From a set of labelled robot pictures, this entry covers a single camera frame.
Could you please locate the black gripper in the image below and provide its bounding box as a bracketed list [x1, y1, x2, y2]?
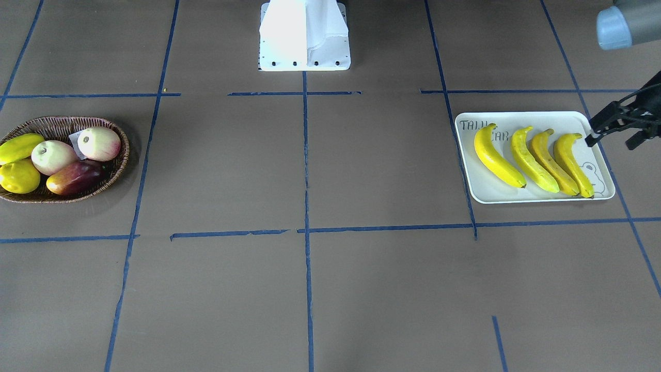
[585, 71, 660, 150]

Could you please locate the yellow banana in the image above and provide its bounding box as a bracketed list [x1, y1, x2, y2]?
[553, 133, 595, 199]
[510, 126, 560, 193]
[529, 129, 580, 197]
[473, 123, 527, 189]

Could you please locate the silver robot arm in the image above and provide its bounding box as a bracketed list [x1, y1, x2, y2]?
[585, 1, 660, 150]

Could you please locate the white bear tray plate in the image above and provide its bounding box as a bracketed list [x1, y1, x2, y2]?
[454, 111, 616, 204]

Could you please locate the brown wicker basket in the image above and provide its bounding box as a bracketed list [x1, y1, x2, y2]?
[2, 116, 131, 204]

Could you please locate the white pole with base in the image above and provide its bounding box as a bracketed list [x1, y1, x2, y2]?
[258, 1, 351, 71]

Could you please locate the red yellow mango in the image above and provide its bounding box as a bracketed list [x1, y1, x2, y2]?
[46, 160, 105, 196]

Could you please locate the white price tag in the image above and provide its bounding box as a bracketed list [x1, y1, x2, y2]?
[68, 130, 87, 160]

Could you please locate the yellow lemon fruit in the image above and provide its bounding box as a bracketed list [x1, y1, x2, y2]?
[1, 159, 42, 194]

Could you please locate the yellow star fruit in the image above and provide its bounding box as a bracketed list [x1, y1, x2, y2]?
[1, 133, 45, 166]

